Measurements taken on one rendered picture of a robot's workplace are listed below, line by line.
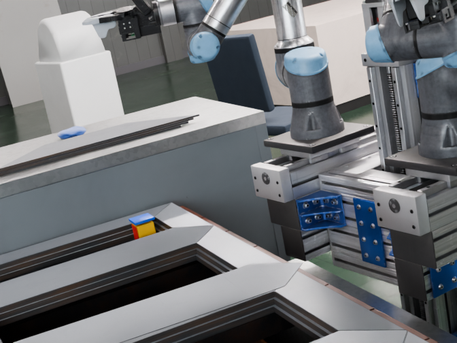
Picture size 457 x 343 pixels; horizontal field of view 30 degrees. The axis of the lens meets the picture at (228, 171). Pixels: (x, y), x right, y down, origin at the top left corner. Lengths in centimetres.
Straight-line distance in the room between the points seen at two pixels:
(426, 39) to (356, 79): 601
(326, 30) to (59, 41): 249
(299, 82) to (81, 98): 597
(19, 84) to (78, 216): 985
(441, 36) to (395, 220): 48
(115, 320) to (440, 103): 85
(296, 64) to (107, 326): 88
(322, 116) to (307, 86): 9
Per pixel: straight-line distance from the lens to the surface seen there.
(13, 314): 215
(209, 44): 226
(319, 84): 231
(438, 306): 235
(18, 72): 1243
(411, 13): 148
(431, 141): 196
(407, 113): 218
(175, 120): 277
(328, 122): 232
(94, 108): 824
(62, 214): 259
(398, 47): 168
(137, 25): 239
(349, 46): 759
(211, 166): 272
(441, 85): 193
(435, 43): 166
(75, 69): 815
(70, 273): 224
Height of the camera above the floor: 158
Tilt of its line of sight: 14 degrees down
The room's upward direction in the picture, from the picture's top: 11 degrees counter-clockwise
